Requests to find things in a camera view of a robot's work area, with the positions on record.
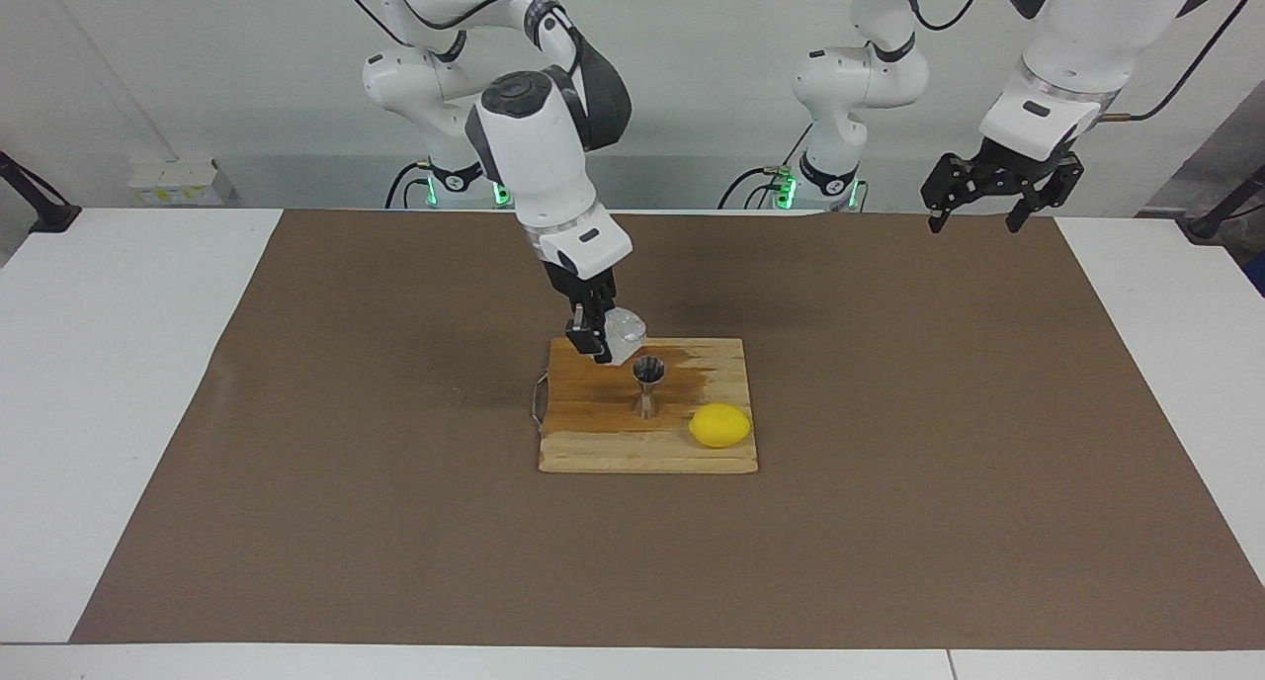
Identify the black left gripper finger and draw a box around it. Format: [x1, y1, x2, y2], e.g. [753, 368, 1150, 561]
[1005, 160, 1086, 235]
[920, 153, 990, 235]

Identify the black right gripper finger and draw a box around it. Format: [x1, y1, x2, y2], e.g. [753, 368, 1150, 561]
[564, 303, 610, 366]

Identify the steel jigger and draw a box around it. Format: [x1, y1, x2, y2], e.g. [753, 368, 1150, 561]
[631, 356, 669, 423]

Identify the wooden cutting board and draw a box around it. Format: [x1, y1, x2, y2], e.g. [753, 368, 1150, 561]
[531, 337, 760, 475]

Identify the black clamp stand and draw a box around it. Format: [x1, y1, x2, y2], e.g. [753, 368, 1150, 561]
[0, 151, 82, 234]
[1186, 164, 1265, 244]

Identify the yellow lemon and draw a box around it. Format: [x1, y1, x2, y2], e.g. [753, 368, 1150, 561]
[689, 403, 754, 450]

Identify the brown paper table mat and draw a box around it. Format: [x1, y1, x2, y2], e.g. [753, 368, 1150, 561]
[71, 211, 1265, 651]

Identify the white box with yellow labels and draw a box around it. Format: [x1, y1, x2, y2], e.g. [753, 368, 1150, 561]
[128, 158, 240, 208]

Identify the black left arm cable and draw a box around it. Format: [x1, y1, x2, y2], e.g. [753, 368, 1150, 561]
[1095, 0, 1262, 125]

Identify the black base cable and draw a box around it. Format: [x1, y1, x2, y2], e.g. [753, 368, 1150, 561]
[384, 161, 436, 211]
[718, 122, 813, 211]

